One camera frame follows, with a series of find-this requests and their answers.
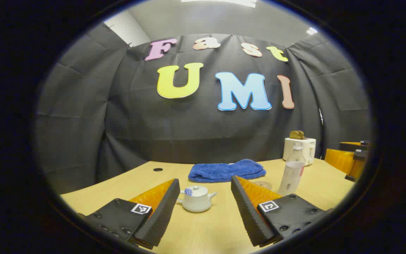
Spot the black backdrop cloth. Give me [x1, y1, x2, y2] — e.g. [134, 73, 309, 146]
[36, 23, 372, 194]

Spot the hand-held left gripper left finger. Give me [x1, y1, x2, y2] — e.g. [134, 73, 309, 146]
[78, 178, 181, 250]

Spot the clear plastic water bottle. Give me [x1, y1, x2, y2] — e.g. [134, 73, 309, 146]
[278, 143, 306, 196]

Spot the white toaster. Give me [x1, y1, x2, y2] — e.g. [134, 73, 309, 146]
[283, 137, 316, 166]

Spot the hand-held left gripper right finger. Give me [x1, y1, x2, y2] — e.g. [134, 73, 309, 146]
[230, 175, 334, 247]

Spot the white teacup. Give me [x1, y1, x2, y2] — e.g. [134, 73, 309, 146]
[177, 186, 217, 213]

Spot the blue towel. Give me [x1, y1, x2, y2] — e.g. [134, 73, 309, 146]
[188, 159, 267, 183]

